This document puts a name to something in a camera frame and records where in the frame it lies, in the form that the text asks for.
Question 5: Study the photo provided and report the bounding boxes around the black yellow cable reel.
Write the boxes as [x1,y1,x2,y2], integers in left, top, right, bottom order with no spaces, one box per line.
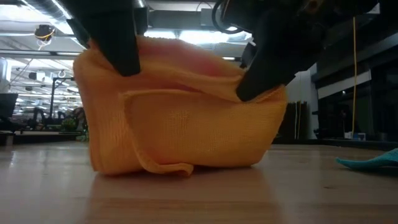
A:
[33,24,57,50]

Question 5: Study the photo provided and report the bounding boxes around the teal microfiber towel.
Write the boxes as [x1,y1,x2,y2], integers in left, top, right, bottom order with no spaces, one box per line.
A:
[335,147,398,170]

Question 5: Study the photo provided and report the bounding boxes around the black background monitor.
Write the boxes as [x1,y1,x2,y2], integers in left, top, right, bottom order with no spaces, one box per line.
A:
[0,93,19,119]

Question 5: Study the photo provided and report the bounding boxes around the background work table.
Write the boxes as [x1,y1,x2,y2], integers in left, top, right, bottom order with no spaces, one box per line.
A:
[0,130,90,146]

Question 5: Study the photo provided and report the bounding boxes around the yellow extension cable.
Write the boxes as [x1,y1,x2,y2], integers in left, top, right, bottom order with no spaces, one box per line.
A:
[351,17,358,134]

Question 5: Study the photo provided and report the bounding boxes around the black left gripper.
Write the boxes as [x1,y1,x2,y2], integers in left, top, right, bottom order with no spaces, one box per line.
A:
[60,0,149,77]

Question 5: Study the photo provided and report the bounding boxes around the black curtain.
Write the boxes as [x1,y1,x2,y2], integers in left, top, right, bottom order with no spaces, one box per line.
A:
[278,101,308,139]

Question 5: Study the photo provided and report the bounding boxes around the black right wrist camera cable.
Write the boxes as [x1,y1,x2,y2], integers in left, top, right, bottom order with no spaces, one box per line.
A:
[211,0,247,35]

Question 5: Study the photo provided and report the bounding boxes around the black background gantry frame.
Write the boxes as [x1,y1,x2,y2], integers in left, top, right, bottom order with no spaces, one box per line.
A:
[49,77,75,116]

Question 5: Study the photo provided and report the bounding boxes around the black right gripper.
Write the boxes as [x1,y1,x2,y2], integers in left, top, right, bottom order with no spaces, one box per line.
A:
[222,0,326,103]

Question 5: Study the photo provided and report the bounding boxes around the long ceiling light bar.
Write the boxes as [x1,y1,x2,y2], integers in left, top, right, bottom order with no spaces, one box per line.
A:
[0,49,237,62]

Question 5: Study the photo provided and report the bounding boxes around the orange microfiber towel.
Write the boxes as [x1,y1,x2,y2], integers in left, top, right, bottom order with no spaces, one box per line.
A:
[73,35,289,178]

